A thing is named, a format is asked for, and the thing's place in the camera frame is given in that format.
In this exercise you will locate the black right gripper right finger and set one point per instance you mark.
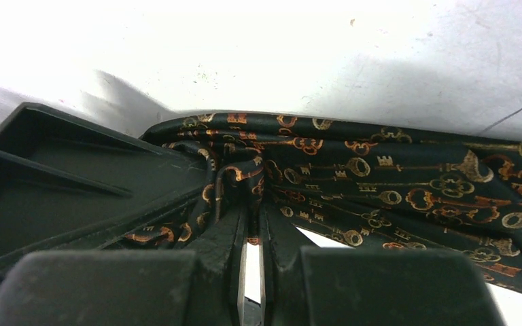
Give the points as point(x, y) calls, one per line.
point(304, 284)

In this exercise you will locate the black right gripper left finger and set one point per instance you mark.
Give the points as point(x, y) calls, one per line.
point(198, 285)

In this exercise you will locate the dark patterned necktie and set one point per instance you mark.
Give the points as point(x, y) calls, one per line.
point(362, 185)

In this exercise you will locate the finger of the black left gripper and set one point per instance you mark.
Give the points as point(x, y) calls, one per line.
point(68, 183)

